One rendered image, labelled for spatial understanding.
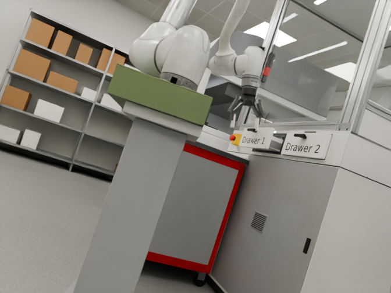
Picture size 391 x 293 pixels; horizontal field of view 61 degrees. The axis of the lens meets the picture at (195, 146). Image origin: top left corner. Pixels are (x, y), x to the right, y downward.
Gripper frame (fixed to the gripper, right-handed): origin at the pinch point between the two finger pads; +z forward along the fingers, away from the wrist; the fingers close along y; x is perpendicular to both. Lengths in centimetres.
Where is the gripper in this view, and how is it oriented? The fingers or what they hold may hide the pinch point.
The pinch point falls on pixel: (244, 127)
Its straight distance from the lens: 173.0
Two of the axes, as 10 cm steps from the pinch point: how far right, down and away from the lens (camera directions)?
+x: -3.3, -0.5, 9.4
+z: -1.3, 9.9, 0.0
